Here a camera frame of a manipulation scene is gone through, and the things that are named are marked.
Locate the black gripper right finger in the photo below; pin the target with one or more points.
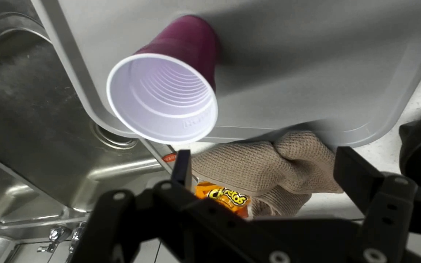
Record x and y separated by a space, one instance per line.
390 214

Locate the grey plastic tray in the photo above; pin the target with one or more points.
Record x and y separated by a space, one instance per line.
317 59

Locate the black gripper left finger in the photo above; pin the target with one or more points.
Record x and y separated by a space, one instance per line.
171 224

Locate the orange Cheetos snack bag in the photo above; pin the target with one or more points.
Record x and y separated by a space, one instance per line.
225 198

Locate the purple plastic cup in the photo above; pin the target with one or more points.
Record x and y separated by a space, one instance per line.
161 97

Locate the brown cloth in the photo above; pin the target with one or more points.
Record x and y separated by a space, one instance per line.
269 170

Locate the stainless steel double sink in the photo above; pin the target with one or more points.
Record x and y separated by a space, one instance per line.
25 122

